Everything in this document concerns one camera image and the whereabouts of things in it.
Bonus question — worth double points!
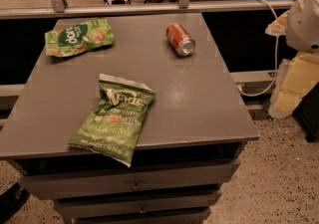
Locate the red coke can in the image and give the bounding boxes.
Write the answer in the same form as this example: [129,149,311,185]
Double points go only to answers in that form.
[166,23,195,57]

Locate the green jalapeno chips bag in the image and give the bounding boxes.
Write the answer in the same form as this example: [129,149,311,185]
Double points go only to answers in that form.
[69,74,156,167]

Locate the white cable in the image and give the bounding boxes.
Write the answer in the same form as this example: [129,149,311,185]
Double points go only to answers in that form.
[236,0,281,98]

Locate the black shoe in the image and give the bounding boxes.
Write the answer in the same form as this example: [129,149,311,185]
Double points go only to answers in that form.
[0,183,30,224]

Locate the green snack bag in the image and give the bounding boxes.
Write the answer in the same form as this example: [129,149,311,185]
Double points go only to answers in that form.
[45,18,115,58]

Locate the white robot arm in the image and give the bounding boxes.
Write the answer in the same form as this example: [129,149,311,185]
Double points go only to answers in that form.
[265,0,319,118]

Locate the grey drawer cabinet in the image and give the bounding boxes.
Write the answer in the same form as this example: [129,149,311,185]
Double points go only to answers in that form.
[0,14,258,224]

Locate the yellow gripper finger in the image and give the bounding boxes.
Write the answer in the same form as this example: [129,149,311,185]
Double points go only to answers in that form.
[265,11,288,37]
[268,52,319,119]

